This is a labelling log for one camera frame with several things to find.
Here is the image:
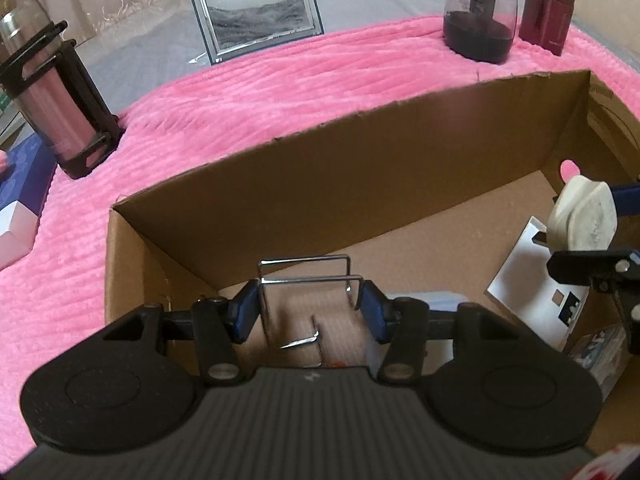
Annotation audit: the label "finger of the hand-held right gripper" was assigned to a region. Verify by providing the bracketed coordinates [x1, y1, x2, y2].
[607, 180, 640, 218]
[546, 247, 640, 340]

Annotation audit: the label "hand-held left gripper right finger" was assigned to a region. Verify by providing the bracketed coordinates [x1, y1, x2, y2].
[361, 280, 538, 386]

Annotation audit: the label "blue dental floss pick box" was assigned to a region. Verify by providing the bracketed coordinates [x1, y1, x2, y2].
[567, 322, 633, 403]

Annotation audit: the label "metal wire holder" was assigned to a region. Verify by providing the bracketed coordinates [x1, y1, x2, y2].
[257, 255, 365, 351]

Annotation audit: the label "dark blue flat box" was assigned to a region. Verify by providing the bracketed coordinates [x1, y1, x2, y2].
[0, 132, 57, 221]

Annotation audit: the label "grey plastic sheet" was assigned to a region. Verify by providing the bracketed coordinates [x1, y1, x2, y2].
[75, 0, 640, 116]

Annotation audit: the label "framed grey landscape picture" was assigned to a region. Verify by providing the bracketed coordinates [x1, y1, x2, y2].
[187, 0, 325, 66]

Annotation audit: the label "white oval pads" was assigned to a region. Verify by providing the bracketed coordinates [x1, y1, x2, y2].
[547, 174, 619, 252]

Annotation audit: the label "dark glass jar green lid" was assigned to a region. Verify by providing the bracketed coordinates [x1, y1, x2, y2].
[442, 0, 518, 65]

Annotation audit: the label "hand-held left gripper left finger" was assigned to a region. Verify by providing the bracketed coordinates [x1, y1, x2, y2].
[102, 280, 262, 386]

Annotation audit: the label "maroon container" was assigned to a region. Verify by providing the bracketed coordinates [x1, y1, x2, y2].
[518, 0, 578, 57]

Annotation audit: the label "pink ribbed blanket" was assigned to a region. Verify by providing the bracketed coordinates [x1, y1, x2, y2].
[0, 15, 640, 451]

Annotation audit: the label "white rectangular box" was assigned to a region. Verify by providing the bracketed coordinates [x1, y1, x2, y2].
[0, 200, 40, 271]

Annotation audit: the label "pink tumbler bottle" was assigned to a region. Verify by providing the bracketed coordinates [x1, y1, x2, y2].
[0, 0, 101, 161]

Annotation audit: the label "white flat item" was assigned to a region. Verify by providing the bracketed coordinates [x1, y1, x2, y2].
[387, 292, 471, 312]

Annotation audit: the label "red and white packet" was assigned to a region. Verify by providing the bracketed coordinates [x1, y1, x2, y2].
[567, 442, 640, 480]

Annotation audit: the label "brown cardboard box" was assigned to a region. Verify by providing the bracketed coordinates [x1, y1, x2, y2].
[102, 69, 640, 461]

